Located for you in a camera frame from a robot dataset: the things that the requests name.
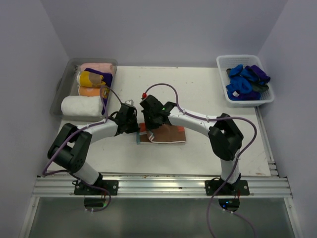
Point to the yellow bear towel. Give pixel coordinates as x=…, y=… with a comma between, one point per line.
x=90, y=79

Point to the aluminium mounting rail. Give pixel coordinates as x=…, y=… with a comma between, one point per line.
x=167, y=186

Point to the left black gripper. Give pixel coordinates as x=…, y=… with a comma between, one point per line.
x=135, y=128

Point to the brown orange towel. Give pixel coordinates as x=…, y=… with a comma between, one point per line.
x=165, y=134

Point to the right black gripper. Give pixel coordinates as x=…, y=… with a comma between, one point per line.
x=149, y=126

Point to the blue towel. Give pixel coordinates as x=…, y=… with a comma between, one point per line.
x=239, y=89
x=239, y=71

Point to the white rolled towel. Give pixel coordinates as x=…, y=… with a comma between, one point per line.
x=81, y=106

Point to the purple towel in basket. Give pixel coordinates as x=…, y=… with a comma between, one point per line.
x=259, y=76

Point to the dark green towel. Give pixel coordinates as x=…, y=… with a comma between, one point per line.
x=259, y=88

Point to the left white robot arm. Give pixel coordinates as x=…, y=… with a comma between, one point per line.
x=70, y=148

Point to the purple rolled towel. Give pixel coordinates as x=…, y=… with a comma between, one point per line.
x=107, y=78

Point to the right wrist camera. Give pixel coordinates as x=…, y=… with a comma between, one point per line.
x=144, y=95

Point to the orange rolled towel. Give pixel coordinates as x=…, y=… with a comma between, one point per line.
x=92, y=92

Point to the grey plastic tray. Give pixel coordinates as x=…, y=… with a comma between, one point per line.
x=68, y=86

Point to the pink rolled towel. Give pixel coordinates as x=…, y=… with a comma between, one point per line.
x=102, y=67

